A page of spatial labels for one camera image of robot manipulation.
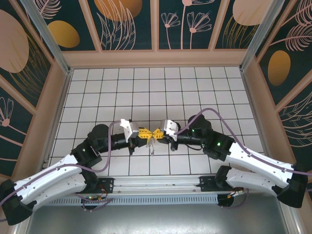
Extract grey metal sheet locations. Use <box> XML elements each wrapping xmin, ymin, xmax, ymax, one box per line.
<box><xmin>14</xmin><ymin>203</ymin><xmax>300</xmax><ymax>234</ymax></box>

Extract dark panel with pink flowers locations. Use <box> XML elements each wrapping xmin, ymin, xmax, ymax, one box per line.
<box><xmin>156</xmin><ymin>0</ymin><xmax>229</xmax><ymax>51</ymax></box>

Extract dark panel, single pink flower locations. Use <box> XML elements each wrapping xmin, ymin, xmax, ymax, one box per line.
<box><xmin>0</xmin><ymin>85</ymin><xmax>35</xmax><ymax>176</ymax></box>

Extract dark panel with pink fronds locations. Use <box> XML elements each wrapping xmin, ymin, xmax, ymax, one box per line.
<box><xmin>276</xmin><ymin>92</ymin><xmax>312</xmax><ymax>174</ymax></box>

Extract dark panel, oval and feathers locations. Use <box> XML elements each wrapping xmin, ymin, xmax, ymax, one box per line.
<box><xmin>254</xmin><ymin>0</ymin><xmax>312</xmax><ymax>107</ymax></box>

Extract dark panel with golden oval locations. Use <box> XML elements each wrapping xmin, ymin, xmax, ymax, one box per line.
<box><xmin>23</xmin><ymin>0</ymin><xmax>102</xmax><ymax>52</ymax></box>

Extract dark panel, orange circle, leaves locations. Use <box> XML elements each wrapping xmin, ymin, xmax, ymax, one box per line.
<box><xmin>82</xmin><ymin>0</ymin><xmax>156</xmax><ymax>52</ymax></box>

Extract dark panel with beige circle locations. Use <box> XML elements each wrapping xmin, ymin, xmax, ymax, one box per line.
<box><xmin>214</xmin><ymin>0</ymin><xmax>281</xmax><ymax>51</ymax></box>
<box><xmin>0</xmin><ymin>0</ymin><xmax>55</xmax><ymax>110</ymax></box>

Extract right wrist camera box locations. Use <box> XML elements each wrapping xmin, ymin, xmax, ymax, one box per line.
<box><xmin>159</xmin><ymin>118</ymin><xmax>180</xmax><ymax>141</ymax></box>

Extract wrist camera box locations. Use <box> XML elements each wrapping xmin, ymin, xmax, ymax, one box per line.
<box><xmin>159</xmin><ymin>118</ymin><xmax>180</xmax><ymax>141</ymax></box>
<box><xmin>119</xmin><ymin>118</ymin><xmax>139</xmax><ymax>142</ymax></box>

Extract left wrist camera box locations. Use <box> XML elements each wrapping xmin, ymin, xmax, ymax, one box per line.
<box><xmin>119</xmin><ymin>118</ymin><xmax>139</xmax><ymax>142</ymax></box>

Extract aluminium side rail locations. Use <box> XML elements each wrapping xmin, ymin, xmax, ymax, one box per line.
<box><xmin>240</xmin><ymin>69</ymin><xmax>286</xmax><ymax>176</ymax></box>
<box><xmin>43</xmin><ymin>69</ymin><xmax>74</xmax><ymax>166</ymax></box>

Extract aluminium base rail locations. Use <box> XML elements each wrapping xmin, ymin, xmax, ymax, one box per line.
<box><xmin>113</xmin><ymin>177</ymin><xmax>202</xmax><ymax>195</ymax></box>

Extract circuit board with wires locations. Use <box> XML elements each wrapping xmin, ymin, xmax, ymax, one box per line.
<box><xmin>81</xmin><ymin>186</ymin><xmax>109</xmax><ymax>204</ymax></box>

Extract slotted grey cable duct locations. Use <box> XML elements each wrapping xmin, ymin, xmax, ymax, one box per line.
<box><xmin>48</xmin><ymin>194</ymin><xmax>219</xmax><ymax>207</ymax></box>

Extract short purple cable loop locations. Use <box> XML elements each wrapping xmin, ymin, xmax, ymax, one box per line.
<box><xmin>218</xmin><ymin>191</ymin><xmax>249</xmax><ymax>211</ymax></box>
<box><xmin>81</xmin><ymin>197</ymin><xmax>114</xmax><ymax>213</ymax></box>

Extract aluminium corner post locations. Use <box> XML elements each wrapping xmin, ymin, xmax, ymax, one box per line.
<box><xmin>238</xmin><ymin>0</ymin><xmax>297</xmax><ymax>73</ymax></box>
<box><xmin>19</xmin><ymin>0</ymin><xmax>74</xmax><ymax>76</ymax></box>

